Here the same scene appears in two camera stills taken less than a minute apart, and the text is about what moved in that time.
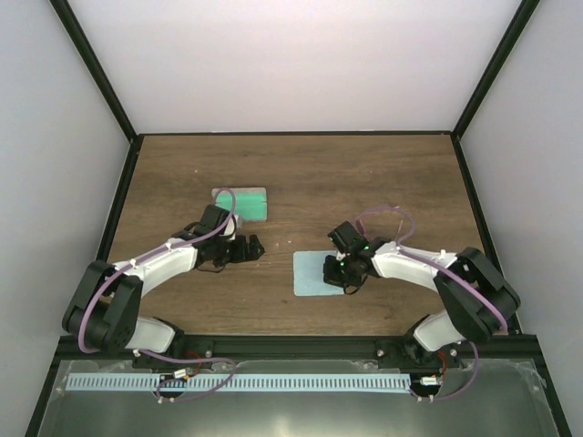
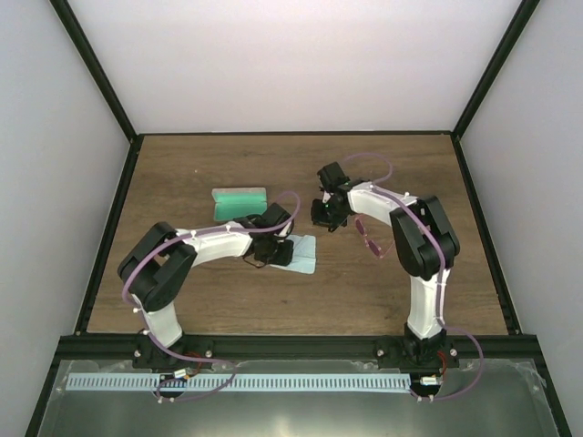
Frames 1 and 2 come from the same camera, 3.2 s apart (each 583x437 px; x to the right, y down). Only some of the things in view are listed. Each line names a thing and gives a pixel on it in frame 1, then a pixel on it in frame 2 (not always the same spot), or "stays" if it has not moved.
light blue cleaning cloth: [309, 278] to [305, 251]
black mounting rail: [519, 349] stays
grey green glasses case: [250, 203] stays
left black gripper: [241, 253] to [284, 259]
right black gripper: [332, 278] to [320, 220]
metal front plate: [448, 398] stays
